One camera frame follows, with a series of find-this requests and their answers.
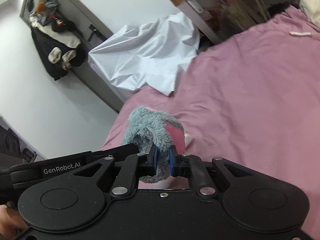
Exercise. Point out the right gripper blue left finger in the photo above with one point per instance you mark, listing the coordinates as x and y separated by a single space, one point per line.
133 167

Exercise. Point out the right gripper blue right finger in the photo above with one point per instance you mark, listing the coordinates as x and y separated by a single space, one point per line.
194 169

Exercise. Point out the grey plush toy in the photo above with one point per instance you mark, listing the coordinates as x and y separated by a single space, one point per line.
148 127

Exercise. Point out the person's left hand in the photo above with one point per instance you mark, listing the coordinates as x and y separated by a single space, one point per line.
11 222

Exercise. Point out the pink bed sheet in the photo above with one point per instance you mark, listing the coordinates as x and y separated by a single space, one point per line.
253 99

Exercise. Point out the white draped sheet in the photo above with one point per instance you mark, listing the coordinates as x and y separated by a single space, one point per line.
154 54

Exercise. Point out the hanging black clothes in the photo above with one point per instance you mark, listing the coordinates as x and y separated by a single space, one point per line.
54 37

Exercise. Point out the grey door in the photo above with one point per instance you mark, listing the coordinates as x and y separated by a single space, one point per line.
92 32

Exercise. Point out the crumpled light blanket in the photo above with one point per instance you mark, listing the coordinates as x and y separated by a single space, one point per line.
312 10

